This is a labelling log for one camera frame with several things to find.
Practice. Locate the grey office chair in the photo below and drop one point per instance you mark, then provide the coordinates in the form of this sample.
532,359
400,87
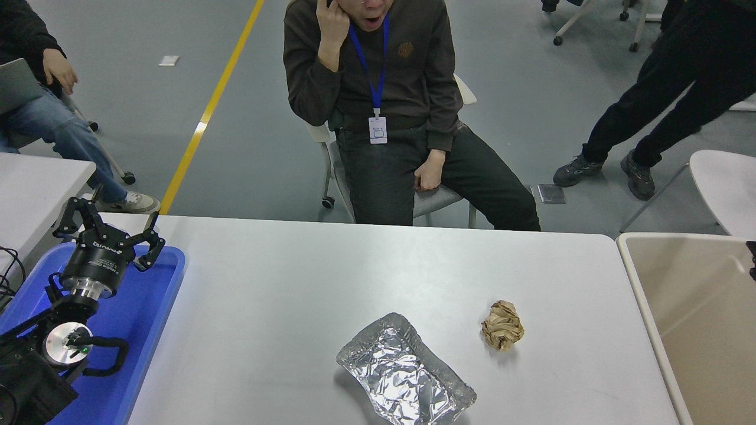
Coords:
437,203

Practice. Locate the white floor bar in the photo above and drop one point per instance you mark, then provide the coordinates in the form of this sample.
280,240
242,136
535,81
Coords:
744,104

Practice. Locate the person's hand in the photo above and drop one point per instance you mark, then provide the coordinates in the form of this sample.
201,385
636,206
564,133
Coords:
59,68

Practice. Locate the large pale bin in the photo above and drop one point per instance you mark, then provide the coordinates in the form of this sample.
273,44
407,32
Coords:
709,330

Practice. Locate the person's left hand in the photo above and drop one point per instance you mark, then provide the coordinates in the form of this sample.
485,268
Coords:
428,176

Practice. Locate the person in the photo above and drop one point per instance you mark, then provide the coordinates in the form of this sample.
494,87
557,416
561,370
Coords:
47,124
558,5
679,88
413,77

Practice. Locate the white side table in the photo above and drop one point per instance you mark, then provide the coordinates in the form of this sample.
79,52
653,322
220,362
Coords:
35,189

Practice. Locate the grey laptop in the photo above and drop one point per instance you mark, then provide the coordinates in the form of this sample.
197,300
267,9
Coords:
18,85

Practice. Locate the tan paper ball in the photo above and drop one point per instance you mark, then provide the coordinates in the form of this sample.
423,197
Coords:
502,327

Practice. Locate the blue plastic tray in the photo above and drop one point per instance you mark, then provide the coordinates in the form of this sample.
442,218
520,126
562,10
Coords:
150,307

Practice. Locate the foil tray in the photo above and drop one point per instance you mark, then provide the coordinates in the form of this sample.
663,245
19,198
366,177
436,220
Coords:
401,372

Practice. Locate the person's right hand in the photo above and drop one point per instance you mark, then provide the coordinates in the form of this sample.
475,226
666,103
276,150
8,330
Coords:
332,32

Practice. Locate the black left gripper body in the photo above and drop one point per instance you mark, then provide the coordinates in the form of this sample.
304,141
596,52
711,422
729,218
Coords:
97,260

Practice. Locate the white moulded chair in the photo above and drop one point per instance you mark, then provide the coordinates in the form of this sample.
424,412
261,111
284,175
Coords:
726,189

